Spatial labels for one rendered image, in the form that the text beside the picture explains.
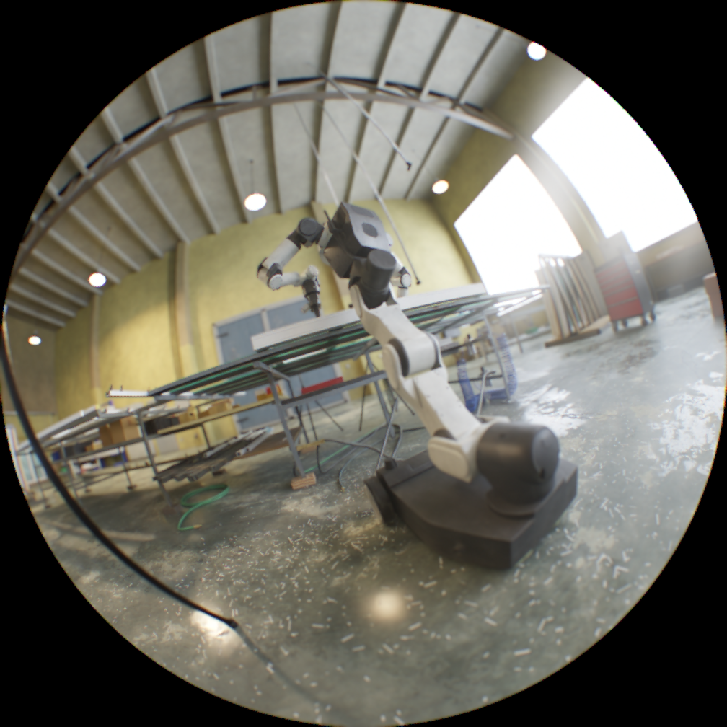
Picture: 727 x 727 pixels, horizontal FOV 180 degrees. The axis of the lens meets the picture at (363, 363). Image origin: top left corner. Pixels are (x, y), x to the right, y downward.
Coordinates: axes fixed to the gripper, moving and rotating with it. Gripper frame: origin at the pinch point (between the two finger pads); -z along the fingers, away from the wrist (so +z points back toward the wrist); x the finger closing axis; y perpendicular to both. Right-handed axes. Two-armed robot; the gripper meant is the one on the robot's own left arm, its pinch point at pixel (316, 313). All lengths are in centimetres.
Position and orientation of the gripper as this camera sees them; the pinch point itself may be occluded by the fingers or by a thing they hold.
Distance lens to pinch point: 122.9
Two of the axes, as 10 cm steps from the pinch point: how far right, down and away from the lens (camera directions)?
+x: -1.8, 1.3, 9.7
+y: -9.3, 2.8, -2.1
